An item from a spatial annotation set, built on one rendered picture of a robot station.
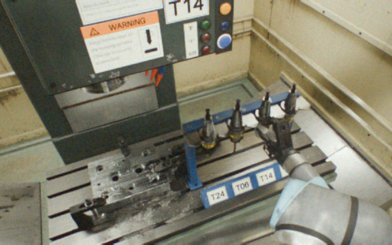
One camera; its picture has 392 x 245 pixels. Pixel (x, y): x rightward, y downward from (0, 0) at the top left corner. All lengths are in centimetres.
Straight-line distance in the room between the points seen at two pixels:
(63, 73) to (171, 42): 24
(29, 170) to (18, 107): 37
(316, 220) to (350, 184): 92
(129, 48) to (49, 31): 16
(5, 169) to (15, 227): 51
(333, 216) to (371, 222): 7
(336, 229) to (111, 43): 58
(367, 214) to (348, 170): 91
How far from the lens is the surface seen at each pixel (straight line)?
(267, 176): 130
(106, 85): 87
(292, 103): 115
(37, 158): 210
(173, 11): 67
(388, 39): 134
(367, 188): 155
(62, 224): 135
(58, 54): 67
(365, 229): 68
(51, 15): 64
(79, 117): 159
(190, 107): 212
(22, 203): 182
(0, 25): 140
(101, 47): 67
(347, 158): 161
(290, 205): 66
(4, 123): 212
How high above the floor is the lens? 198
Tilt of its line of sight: 45 degrees down
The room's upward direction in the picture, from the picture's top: 4 degrees counter-clockwise
